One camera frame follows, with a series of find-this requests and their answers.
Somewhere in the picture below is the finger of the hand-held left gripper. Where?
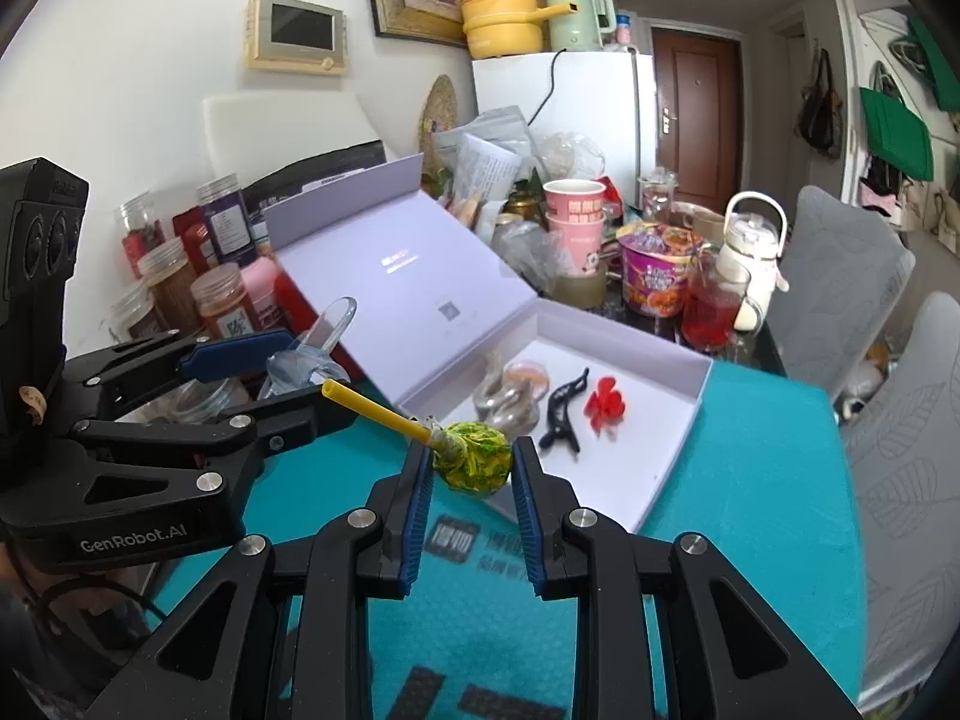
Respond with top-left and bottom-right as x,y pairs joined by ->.
71,382 -> 359,477
67,328 -> 299,415

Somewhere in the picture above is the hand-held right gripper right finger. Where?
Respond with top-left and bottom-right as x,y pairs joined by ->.
510,435 -> 863,720

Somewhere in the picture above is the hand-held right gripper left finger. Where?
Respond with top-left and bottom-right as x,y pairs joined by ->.
86,435 -> 437,720

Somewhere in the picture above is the green lollipop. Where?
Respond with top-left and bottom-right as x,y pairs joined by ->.
321,381 -> 515,500

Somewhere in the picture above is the clear plastic scoop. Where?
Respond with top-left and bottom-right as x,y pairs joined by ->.
259,296 -> 357,398

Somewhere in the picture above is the black hair clip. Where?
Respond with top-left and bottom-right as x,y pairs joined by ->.
538,367 -> 591,455

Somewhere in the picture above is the white gift box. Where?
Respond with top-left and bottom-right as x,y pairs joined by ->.
262,154 -> 713,533

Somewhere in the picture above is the red plastic propeller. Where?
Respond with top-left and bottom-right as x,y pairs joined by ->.
585,377 -> 627,436

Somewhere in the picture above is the orange jelly cup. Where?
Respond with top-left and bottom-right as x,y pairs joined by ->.
502,360 -> 552,410

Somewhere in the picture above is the orange jar with label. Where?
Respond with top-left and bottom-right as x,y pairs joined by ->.
191,264 -> 252,338

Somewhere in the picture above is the wide clear glass jar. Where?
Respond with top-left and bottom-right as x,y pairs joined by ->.
142,379 -> 252,425

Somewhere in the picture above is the jar with brown contents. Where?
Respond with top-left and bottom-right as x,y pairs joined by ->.
137,238 -> 203,335

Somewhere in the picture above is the jar with dark contents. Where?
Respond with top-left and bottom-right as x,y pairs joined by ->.
109,283 -> 170,342

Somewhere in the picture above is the jar with red contents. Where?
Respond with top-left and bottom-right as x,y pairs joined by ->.
120,191 -> 166,278

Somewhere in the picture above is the red bottle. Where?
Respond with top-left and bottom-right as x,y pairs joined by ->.
172,206 -> 222,275

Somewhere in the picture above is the purple label jar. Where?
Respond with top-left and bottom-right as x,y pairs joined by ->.
196,174 -> 256,267

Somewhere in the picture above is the black flat board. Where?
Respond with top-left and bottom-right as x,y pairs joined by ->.
244,139 -> 387,203

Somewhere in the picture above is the teal table mat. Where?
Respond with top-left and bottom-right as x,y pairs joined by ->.
135,356 -> 867,720

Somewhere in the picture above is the clear tape roll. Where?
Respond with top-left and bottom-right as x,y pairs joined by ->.
551,266 -> 608,308

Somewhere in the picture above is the glass mug with red drink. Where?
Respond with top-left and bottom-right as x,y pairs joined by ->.
681,255 -> 755,353

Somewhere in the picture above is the purple instant noodle bowl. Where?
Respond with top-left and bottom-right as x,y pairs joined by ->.
615,225 -> 710,317

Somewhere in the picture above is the pink panda paper cup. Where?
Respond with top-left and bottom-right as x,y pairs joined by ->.
546,211 -> 607,277

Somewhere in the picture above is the folded newspaper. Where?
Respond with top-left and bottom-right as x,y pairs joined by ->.
454,133 -> 522,203

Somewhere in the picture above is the straw hat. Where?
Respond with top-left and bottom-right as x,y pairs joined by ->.
418,75 -> 458,173

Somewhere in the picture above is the grey plastic mailer bag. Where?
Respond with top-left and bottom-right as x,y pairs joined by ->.
435,106 -> 537,158

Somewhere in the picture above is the white teapot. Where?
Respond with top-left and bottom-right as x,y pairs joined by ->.
712,191 -> 790,332

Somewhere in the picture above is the crumpled clear plastic bag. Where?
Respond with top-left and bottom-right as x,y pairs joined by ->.
540,131 -> 607,181

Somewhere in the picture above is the grey leaf-pattern chair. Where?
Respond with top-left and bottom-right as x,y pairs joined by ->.
765,186 -> 917,402
840,292 -> 960,706

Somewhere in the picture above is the white refrigerator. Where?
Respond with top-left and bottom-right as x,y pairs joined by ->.
471,49 -> 657,211

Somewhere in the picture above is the yellow pot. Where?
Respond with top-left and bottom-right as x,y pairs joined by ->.
459,0 -> 578,59

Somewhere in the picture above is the brown door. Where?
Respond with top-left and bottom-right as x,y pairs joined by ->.
651,26 -> 743,215

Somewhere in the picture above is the green electric kettle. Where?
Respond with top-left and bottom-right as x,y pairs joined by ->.
541,0 -> 616,52

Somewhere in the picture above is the dark hanging bag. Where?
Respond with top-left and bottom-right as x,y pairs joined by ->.
795,49 -> 845,158

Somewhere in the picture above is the large green tote bag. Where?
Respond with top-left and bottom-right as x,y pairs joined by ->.
907,15 -> 960,113

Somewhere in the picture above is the thin black cable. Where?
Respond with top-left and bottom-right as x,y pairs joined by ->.
30,577 -> 166,623

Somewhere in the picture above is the wall intercom panel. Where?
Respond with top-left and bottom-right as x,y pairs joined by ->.
246,0 -> 350,77

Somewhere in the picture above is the black power cable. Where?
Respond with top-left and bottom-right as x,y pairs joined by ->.
525,49 -> 567,125

